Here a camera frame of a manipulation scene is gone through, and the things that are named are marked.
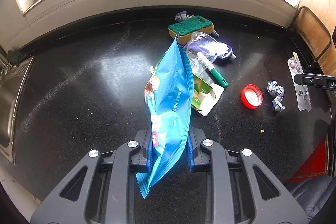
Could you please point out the green yellow sponge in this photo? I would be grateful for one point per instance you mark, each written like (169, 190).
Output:
(183, 30)

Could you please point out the clear plastic cup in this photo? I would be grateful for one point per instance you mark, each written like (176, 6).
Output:
(201, 50)

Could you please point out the red jar lid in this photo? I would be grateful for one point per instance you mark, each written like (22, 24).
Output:
(251, 96)

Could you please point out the stainless steel sink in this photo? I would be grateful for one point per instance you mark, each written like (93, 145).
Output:
(12, 84)

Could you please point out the blue snack bag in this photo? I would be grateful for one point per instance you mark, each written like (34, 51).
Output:
(168, 95)

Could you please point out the green white marker pen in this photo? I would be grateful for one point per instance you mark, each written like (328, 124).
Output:
(216, 74)

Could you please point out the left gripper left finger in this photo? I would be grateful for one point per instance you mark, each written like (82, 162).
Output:
(100, 187)

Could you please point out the wooden cutting board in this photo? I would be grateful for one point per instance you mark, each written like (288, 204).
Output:
(317, 37)

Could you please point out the dark green rag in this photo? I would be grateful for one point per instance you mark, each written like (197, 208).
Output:
(16, 57)

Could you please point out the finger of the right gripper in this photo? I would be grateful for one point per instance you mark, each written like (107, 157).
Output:
(318, 81)

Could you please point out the silver pill blister pack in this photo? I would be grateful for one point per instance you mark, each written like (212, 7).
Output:
(301, 90)

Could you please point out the green white cardboard box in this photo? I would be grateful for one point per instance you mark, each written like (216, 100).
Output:
(205, 96)

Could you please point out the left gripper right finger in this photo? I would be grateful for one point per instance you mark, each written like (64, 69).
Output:
(240, 188)

